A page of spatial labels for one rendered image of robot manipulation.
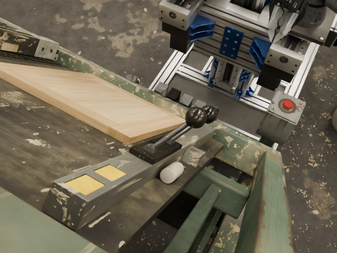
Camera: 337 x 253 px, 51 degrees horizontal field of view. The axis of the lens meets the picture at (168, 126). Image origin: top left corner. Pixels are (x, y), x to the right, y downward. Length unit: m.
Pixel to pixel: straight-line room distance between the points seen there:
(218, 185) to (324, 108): 1.79
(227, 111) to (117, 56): 0.97
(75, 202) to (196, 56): 2.09
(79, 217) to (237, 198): 0.64
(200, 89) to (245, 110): 0.31
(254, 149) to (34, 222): 1.13
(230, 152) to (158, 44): 1.62
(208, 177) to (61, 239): 0.79
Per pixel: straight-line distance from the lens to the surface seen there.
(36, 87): 0.92
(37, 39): 1.45
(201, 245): 1.10
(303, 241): 2.24
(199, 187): 1.01
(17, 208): 0.25
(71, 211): 0.43
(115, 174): 0.51
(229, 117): 2.19
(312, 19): 1.53
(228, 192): 1.00
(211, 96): 2.25
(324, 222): 2.32
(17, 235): 0.22
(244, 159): 1.32
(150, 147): 0.64
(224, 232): 1.30
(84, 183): 0.45
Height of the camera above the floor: 2.03
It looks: 60 degrees down
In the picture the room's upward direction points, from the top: 4 degrees clockwise
